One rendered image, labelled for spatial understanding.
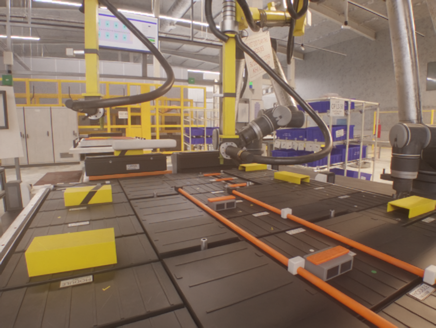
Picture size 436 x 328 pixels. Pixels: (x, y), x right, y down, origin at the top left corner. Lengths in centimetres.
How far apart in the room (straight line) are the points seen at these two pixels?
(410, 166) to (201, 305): 102
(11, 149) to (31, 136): 651
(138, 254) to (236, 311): 25
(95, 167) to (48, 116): 861
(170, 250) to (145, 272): 8
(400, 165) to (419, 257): 66
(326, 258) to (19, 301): 49
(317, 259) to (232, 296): 16
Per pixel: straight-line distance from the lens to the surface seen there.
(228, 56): 126
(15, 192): 147
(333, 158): 387
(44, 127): 998
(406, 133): 121
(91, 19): 137
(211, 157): 155
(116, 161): 141
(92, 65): 131
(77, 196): 93
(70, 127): 989
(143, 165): 143
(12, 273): 58
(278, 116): 135
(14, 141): 357
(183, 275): 46
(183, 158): 149
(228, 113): 122
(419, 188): 160
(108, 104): 87
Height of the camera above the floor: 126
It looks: 8 degrees down
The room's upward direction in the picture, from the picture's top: straight up
